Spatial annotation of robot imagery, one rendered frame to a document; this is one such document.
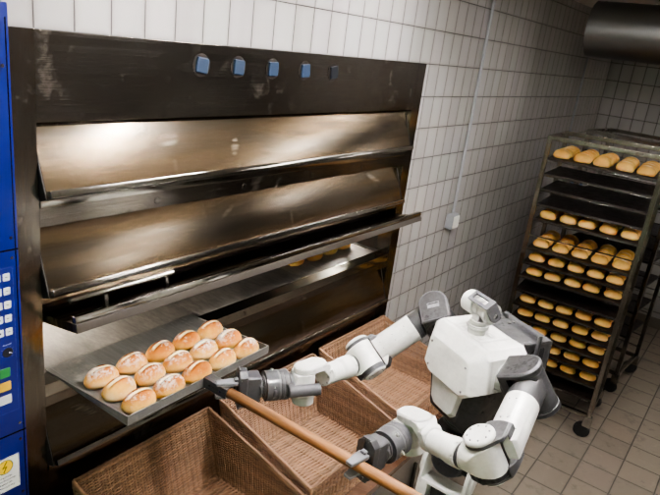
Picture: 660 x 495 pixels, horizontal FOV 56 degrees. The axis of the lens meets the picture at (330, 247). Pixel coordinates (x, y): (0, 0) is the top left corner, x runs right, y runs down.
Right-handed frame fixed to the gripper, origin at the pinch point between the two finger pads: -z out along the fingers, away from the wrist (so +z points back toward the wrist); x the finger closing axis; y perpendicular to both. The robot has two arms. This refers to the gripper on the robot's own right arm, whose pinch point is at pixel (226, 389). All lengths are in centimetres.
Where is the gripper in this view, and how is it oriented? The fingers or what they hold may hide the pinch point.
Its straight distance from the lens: 180.8
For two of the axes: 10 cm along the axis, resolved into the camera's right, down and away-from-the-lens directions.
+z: 9.4, 0.0, 3.5
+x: -1.2, 9.4, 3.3
